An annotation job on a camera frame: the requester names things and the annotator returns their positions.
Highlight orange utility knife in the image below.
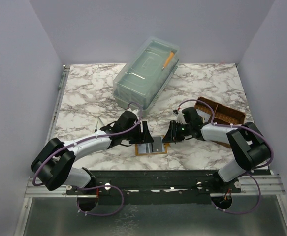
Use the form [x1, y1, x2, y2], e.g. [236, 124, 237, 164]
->
[162, 51, 175, 70]

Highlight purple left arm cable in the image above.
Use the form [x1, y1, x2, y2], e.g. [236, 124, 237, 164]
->
[32, 102, 144, 217]

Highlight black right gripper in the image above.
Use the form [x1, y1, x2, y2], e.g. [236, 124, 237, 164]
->
[162, 120, 192, 143]

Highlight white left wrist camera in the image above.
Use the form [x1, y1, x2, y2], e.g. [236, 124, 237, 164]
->
[127, 107, 142, 118]

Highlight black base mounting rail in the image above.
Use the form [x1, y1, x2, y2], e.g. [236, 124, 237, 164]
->
[34, 169, 282, 205]

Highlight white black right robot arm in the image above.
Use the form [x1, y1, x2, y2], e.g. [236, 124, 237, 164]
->
[162, 107, 273, 193]

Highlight silver credit card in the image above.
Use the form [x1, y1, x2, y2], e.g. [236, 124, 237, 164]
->
[138, 143, 152, 155]

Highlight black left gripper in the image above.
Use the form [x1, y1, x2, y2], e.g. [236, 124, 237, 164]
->
[123, 121, 154, 145]

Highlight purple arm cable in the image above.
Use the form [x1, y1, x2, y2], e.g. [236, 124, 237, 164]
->
[177, 99, 275, 214]
[32, 102, 144, 217]

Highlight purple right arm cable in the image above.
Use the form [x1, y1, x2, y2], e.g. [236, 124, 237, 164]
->
[177, 99, 275, 214]

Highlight tan card holder wallet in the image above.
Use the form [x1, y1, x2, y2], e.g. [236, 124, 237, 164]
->
[135, 135, 167, 156]

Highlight clear plastic storage box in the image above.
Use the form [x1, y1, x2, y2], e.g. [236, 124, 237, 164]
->
[113, 37, 180, 117]

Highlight brown woven divided basket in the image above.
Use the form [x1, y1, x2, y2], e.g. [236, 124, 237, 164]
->
[193, 97, 246, 148]

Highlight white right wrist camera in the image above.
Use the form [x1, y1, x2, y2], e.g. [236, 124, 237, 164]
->
[173, 110, 186, 124]

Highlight grey credit card stack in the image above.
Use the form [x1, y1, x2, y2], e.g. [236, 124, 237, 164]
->
[197, 109, 211, 123]

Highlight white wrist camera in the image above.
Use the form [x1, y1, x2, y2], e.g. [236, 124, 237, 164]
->
[173, 110, 186, 124]
[127, 107, 142, 118]

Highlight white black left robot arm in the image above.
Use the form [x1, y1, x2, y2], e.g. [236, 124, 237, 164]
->
[30, 111, 154, 194]

